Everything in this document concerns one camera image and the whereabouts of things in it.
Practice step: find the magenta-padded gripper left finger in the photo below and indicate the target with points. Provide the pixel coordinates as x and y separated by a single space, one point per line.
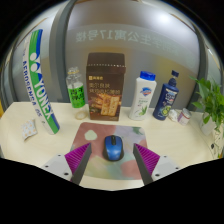
76 158

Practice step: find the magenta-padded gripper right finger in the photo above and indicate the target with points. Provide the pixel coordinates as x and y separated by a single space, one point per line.
147 159

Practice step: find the blue and black computer mouse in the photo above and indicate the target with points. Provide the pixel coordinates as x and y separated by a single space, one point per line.
113 148

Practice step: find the pastel floral print mouse pad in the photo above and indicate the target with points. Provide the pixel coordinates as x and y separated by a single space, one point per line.
100 133

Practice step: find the crumpled white tissue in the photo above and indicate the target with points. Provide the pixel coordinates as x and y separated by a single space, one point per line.
173 115

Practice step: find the small white patterned packet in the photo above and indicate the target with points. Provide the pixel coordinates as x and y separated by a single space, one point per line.
29 129

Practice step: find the small round lidded jar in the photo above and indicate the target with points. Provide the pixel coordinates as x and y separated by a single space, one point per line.
184 116

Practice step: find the white bottle with blue cap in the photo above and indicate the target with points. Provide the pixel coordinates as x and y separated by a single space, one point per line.
143 96

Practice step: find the dark blue pump bottle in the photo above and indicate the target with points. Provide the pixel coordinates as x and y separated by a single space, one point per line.
165 98

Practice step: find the clear bottle with green label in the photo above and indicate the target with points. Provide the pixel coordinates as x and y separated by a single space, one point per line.
76 91

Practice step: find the brown cardboard snack box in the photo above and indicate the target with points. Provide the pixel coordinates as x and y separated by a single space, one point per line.
106 88

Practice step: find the white green shuttlecock tube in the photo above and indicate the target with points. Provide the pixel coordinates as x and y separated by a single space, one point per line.
38 83

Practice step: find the green plant in white pot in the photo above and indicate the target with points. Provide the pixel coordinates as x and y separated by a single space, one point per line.
211 100

